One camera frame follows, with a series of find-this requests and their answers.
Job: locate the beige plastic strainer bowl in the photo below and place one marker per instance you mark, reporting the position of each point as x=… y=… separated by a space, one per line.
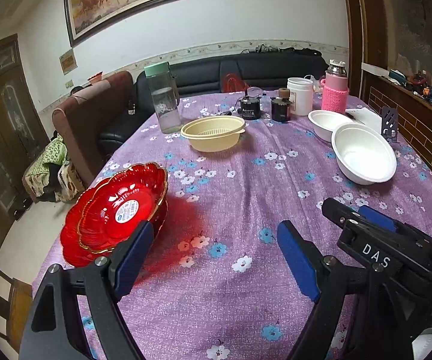
x=214 y=133

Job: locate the black leather sofa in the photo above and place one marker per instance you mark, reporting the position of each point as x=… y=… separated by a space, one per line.
x=267 y=70

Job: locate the red plastic bag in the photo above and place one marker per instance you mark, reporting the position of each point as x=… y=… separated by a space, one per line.
x=232 y=82

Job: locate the purple floral tablecloth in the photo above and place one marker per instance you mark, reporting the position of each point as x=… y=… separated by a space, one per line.
x=215 y=284

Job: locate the wooden chair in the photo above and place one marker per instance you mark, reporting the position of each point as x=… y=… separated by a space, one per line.
x=14 y=310

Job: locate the white plastic tub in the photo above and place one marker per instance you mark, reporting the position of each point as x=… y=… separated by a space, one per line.
x=301 y=95

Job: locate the brown armchair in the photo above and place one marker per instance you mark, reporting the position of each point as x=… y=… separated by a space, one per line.
x=84 y=114

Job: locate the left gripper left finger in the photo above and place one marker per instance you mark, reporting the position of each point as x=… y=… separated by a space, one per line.
x=54 y=328

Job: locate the white notebook with pen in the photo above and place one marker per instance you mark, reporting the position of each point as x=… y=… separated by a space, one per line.
x=366 y=117

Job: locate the small white foam bowl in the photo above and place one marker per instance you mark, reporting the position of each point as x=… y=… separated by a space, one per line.
x=325 y=123

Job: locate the dark wooden cabinet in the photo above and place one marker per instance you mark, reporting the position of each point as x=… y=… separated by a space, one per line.
x=22 y=136

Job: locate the black cylindrical motor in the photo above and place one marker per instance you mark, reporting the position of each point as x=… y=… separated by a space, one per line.
x=249 y=107

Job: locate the green patterned blanket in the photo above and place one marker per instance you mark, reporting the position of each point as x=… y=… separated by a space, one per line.
x=52 y=177

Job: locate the pink knitted sleeve thermos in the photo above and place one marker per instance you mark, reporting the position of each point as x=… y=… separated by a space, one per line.
x=335 y=89

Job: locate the clear bottle green lid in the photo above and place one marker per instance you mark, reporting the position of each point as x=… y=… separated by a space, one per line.
x=164 y=95

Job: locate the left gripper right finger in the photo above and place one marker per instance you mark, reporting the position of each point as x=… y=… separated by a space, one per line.
x=327 y=282

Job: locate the black jar cork lid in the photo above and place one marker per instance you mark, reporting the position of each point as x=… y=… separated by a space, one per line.
x=280 y=106

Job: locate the black perforated phone stand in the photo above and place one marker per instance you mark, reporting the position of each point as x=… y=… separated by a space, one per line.
x=389 y=124

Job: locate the red gold-rimmed plate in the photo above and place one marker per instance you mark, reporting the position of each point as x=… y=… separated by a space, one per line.
x=116 y=207
x=72 y=252

